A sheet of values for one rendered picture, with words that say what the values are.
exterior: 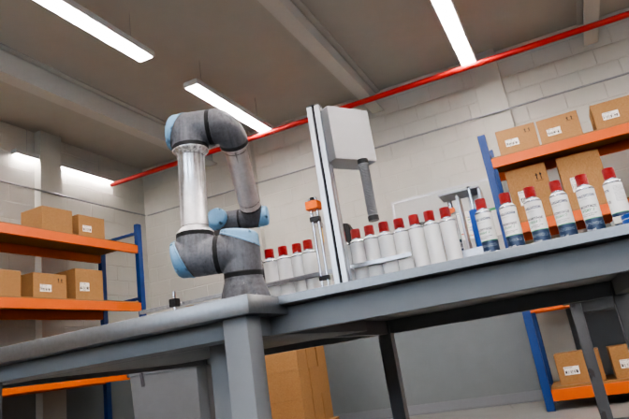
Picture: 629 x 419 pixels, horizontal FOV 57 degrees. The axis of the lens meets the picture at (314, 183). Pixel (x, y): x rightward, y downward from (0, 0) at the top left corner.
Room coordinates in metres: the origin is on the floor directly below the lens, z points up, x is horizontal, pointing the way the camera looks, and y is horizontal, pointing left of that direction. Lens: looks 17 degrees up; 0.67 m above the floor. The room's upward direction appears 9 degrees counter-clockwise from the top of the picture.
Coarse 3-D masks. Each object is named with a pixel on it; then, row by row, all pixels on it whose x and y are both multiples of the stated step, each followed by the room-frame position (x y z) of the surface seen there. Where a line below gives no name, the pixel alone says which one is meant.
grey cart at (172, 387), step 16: (176, 368) 4.01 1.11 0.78; (192, 368) 4.01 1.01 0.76; (144, 384) 4.03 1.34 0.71; (160, 384) 4.03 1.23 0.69; (176, 384) 4.02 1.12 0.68; (192, 384) 4.02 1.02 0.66; (144, 400) 4.04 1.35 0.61; (160, 400) 4.04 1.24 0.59; (176, 400) 4.03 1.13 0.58; (192, 400) 4.03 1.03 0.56; (144, 416) 4.05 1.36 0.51; (160, 416) 4.04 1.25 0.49; (176, 416) 4.04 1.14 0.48; (192, 416) 4.03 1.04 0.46
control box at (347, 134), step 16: (320, 112) 1.78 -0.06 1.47; (336, 112) 1.77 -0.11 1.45; (352, 112) 1.81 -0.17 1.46; (336, 128) 1.76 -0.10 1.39; (352, 128) 1.80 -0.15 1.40; (368, 128) 1.84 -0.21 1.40; (336, 144) 1.75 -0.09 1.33; (352, 144) 1.79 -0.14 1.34; (368, 144) 1.83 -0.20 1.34; (336, 160) 1.77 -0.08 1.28; (352, 160) 1.79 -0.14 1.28; (368, 160) 1.82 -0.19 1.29
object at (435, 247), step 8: (424, 216) 1.83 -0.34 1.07; (432, 216) 1.82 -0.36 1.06; (424, 224) 1.82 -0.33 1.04; (432, 224) 1.81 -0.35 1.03; (424, 232) 1.83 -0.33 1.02; (432, 232) 1.81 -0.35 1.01; (440, 232) 1.82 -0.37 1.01; (432, 240) 1.81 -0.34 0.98; (440, 240) 1.82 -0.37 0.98; (432, 248) 1.81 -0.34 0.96; (440, 248) 1.81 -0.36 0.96; (432, 256) 1.82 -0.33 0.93; (440, 256) 1.81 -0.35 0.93
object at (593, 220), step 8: (576, 176) 1.67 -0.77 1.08; (584, 176) 1.66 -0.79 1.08; (584, 184) 1.66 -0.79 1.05; (576, 192) 1.68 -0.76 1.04; (584, 192) 1.65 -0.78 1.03; (592, 192) 1.65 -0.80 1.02; (584, 200) 1.66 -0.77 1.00; (592, 200) 1.65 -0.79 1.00; (584, 208) 1.66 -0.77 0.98; (592, 208) 1.65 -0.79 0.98; (584, 216) 1.67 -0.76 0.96; (592, 216) 1.65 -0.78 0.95; (600, 216) 1.65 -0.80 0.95; (592, 224) 1.65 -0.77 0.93; (600, 224) 1.65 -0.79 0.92
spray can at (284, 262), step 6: (282, 246) 2.01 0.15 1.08; (282, 252) 2.01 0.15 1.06; (282, 258) 2.00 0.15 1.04; (288, 258) 2.01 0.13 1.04; (282, 264) 2.01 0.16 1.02; (288, 264) 2.01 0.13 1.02; (282, 270) 2.01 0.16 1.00; (288, 270) 2.01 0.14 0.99; (282, 276) 2.01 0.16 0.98; (288, 276) 2.01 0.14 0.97; (288, 282) 2.01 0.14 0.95; (282, 288) 2.01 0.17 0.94; (288, 288) 2.00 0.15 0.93; (294, 288) 2.02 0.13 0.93; (282, 294) 2.02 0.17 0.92
